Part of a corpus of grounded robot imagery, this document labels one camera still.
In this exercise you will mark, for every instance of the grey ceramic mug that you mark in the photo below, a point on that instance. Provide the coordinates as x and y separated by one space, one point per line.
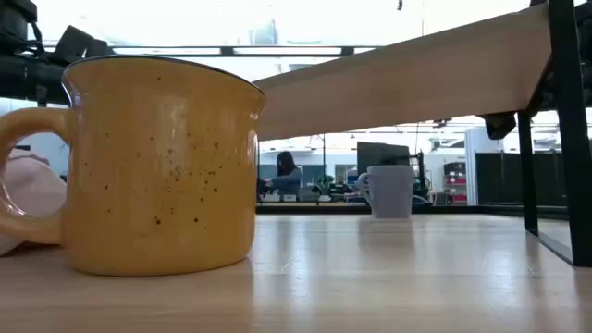
390 192

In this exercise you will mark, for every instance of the yellow speckled ceramic mug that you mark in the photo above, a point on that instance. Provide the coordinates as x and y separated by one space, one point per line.
162 176

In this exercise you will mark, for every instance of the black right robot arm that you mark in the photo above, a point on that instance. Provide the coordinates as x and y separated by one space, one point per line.
586 78

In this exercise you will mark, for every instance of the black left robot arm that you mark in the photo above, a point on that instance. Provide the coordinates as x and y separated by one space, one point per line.
28 78

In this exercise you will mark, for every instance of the black room partition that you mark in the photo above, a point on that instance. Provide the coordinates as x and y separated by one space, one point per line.
499 178

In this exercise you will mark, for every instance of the white pillar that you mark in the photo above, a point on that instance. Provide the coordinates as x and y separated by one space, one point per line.
469 171

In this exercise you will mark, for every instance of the red storage rack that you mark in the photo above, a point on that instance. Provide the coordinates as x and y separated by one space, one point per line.
455 182

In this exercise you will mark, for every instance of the black computer monitor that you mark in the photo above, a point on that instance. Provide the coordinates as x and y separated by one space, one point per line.
379 155

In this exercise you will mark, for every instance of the green potted plant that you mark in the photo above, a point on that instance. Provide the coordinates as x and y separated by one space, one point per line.
324 184

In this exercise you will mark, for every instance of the person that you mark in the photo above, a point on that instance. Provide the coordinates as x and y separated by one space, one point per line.
289 180

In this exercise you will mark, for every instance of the pink cloth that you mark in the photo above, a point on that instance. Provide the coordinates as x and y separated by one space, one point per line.
32 189

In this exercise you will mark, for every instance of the dark overhead rail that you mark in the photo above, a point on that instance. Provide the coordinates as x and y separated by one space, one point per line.
287 51

